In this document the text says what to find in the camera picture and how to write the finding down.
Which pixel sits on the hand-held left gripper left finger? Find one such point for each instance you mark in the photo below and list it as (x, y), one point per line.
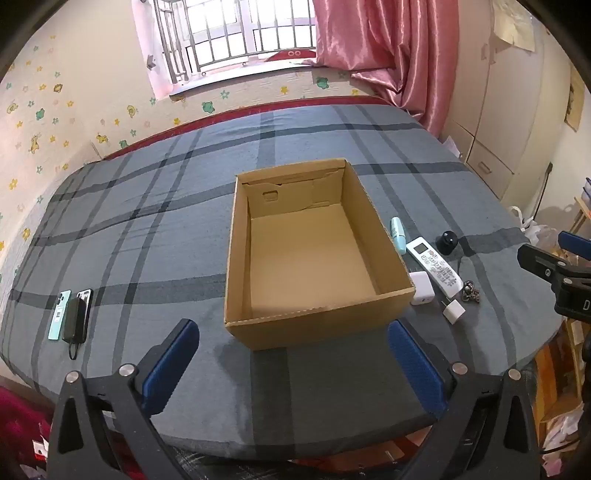
(171, 364)

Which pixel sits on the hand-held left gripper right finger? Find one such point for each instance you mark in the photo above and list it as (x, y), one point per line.
(415, 364)

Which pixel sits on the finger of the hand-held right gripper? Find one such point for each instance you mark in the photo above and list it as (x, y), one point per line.
(538, 258)
(575, 241)

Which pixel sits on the small white charger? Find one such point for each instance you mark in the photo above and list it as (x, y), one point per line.
(453, 310)

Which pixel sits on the large white charger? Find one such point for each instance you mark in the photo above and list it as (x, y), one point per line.
(420, 288)

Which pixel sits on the black round mount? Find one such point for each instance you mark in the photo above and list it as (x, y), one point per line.
(447, 242)

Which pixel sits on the white remote control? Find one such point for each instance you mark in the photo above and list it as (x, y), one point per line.
(436, 270)

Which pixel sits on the teal cosmetic bottle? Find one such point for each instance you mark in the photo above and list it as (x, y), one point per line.
(398, 233)

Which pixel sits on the brown cardboard box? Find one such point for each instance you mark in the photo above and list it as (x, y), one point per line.
(300, 258)

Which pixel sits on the white plastic bag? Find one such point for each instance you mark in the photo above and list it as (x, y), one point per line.
(540, 233)

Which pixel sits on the black pole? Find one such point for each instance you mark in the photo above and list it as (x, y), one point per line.
(545, 184)

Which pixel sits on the wooden shelf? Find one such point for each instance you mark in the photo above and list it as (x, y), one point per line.
(558, 392)

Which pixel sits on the black power bank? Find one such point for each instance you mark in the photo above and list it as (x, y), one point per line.
(75, 321)

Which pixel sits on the smartphone with dark case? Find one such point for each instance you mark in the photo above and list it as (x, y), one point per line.
(87, 297)

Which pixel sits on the teal smartphone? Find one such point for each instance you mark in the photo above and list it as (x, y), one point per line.
(59, 318)

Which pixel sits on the grey plaid blanket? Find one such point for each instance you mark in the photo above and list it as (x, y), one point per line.
(138, 230)

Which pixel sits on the beige wardrobe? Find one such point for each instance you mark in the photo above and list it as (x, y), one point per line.
(503, 115)

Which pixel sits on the red patterned cloth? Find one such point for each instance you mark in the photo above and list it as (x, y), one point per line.
(18, 424)

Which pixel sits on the paper sheet on wardrobe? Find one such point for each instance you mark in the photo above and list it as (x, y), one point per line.
(512, 23)

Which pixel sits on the pink satin curtain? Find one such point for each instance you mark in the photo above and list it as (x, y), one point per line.
(392, 41)

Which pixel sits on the metal window grille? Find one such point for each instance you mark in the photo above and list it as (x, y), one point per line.
(173, 55)

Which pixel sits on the red plush toy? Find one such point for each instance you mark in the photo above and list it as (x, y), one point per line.
(293, 55)

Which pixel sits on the framed wall picture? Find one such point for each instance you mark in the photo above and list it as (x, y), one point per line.
(576, 104)

